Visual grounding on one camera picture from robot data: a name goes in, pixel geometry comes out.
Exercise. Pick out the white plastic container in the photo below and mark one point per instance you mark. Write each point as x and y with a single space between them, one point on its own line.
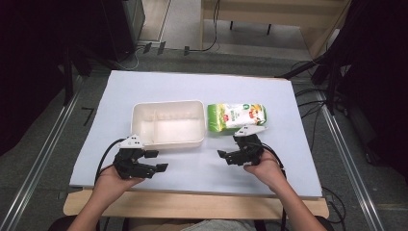
168 123

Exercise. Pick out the person's right hand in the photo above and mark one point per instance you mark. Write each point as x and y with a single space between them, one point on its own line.
267 171

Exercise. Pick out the black cabinet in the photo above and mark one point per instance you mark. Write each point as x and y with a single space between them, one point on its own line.
122 29

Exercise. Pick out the metal floor rail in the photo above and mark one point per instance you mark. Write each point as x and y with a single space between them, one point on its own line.
349 160
41 150

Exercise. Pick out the white table cover sheet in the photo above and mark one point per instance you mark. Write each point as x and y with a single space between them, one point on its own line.
195 166

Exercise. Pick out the wooden table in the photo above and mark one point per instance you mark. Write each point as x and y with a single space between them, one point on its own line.
192 205

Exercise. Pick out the green and white snack packet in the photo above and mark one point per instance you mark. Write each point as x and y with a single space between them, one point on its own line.
235 116

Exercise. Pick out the light wooden bench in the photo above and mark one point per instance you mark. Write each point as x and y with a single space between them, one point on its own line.
320 32

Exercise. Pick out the person's left hand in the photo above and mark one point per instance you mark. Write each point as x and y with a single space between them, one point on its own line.
111 180

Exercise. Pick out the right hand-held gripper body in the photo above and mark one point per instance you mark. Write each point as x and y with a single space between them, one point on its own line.
247 148

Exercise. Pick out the person's grey clothing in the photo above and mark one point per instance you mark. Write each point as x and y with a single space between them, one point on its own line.
221 225

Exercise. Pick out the black floor tape mark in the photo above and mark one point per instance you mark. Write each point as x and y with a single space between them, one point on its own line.
88 114

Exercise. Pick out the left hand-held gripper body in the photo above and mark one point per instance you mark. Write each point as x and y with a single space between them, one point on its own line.
127 162

